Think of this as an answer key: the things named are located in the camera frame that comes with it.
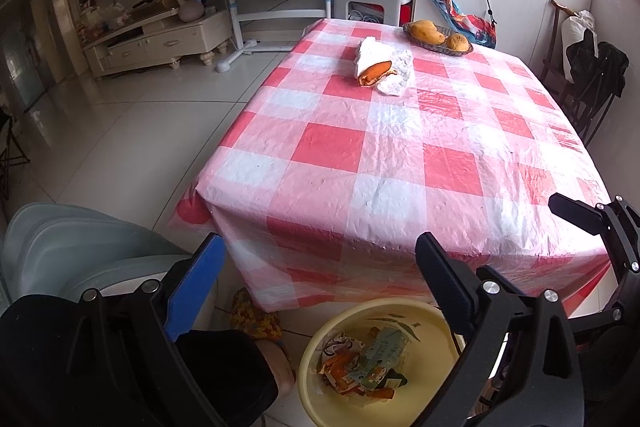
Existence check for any blue drink carton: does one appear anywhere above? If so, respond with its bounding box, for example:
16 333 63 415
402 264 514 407
348 327 409 391

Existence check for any red snack wrapper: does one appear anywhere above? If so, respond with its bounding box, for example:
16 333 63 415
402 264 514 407
317 332 395 400

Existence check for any yellow plastic basin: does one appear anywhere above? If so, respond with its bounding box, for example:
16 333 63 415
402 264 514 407
297 298 465 426

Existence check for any dark wooden chair with clothes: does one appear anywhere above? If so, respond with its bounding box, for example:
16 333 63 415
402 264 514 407
540 0 629 145

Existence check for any pink checkered tablecloth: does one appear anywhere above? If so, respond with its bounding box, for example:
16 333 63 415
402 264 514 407
171 20 608 311

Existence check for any light green chair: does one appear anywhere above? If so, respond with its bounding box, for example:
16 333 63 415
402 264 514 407
1 202 191 303

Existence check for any small yellow fruit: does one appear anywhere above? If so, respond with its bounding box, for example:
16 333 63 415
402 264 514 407
445 32 470 53

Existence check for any woven fruit basket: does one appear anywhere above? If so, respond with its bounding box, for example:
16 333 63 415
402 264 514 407
402 20 473 56

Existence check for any orange peel in bag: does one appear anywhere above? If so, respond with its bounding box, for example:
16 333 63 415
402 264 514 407
357 61 396 87

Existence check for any cream tv cabinet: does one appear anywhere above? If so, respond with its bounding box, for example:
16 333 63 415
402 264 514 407
84 9 231 78

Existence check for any white plastic bag on table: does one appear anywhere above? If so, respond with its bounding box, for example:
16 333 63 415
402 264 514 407
354 37 416 98

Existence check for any pink kettlebell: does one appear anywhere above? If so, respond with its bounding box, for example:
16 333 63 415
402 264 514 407
177 0 205 23

